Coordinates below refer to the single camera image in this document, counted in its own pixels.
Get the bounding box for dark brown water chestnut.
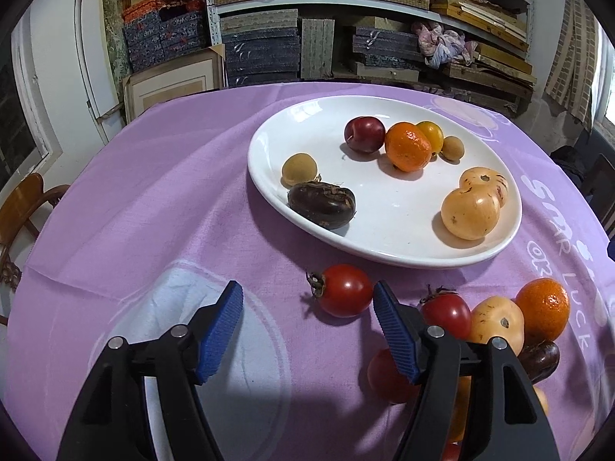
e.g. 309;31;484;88
287;181;357;230
516;340;561;385

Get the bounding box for stack of blue speckled boxes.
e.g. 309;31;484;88
122;10;208;75

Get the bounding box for framed picture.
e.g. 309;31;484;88
122;44;226;123

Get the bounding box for stack of wooden frames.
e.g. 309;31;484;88
430;0;538;101

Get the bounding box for tan longan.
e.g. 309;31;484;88
281;153;319;188
439;135;465;162

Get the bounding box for orange-yellow round fruit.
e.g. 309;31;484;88
447;375;474;443
416;121;445;157

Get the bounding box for mandarin orange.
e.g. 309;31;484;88
384;122;432;172
515;278;571;347

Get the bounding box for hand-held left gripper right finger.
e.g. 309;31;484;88
372;280;560;461

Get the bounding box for white panel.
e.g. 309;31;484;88
74;0;123;142

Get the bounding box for metal shelving unit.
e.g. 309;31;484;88
204;0;536;87

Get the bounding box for brick pattern curtain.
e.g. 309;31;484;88
543;0;601;128

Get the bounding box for purple tablecloth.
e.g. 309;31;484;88
0;81;615;461

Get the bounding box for red plum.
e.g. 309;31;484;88
344;116;386;154

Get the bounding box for orange patterned boxes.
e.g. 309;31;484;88
122;0;207;22

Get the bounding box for dark chair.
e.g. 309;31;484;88
550;146;615;236

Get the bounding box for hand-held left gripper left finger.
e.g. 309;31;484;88
57;280;244;461

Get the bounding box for grey woven upright boxes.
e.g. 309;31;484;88
300;18;336;81

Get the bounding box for white oval plate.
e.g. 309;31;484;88
247;95;524;270

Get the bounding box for green marbled board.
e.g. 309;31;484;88
100;0;131;78

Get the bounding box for striped pepino melon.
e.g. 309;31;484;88
459;166;509;208

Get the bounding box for crumpled pink cloth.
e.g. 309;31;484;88
416;22;479;69

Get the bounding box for stack of dark grey boxes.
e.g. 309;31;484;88
352;26;426;75

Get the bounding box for white framed dark window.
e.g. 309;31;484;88
0;33;63;193

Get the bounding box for wooden chair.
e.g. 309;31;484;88
0;173;70;322

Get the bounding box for stack of navy flat boxes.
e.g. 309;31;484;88
223;29;301;88

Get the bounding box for bright window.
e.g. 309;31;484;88
588;19;615;135

